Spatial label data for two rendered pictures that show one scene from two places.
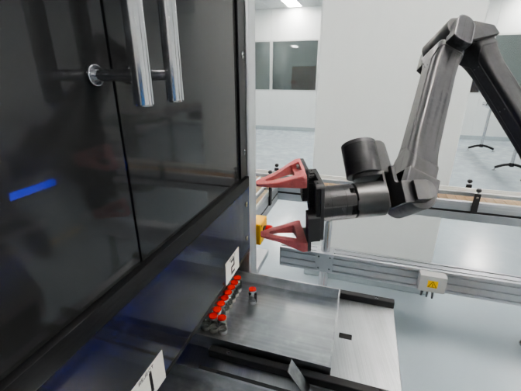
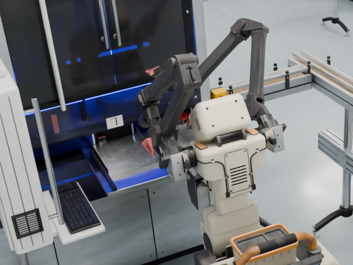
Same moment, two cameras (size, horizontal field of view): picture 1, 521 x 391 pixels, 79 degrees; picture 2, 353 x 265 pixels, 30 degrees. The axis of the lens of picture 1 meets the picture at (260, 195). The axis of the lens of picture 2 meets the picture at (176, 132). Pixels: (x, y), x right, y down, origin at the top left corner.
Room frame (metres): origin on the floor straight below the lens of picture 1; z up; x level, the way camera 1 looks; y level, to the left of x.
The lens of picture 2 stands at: (-1.17, -2.40, 2.51)
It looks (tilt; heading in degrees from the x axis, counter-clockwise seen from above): 28 degrees down; 54
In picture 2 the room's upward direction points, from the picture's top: 6 degrees counter-clockwise
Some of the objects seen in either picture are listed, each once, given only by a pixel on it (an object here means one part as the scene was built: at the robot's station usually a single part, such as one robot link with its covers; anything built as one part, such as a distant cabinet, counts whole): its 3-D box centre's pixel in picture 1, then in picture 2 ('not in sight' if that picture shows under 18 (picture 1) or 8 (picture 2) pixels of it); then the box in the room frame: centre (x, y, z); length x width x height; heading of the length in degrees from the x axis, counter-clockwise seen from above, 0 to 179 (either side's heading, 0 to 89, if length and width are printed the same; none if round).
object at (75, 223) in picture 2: not in sight; (73, 205); (-0.06, -0.03, 0.82); 0.40 x 0.14 x 0.02; 74
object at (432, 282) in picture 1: (431, 282); not in sight; (1.32, -0.85, 0.50); 0.12 x 0.05 x 0.09; 73
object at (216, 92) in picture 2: (253, 229); (218, 96); (0.92, 0.02, 1.00); 0.08 x 0.07 x 0.07; 73
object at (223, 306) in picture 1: (226, 302); (177, 123); (0.68, 0.09, 0.91); 0.18 x 0.02 x 0.05; 163
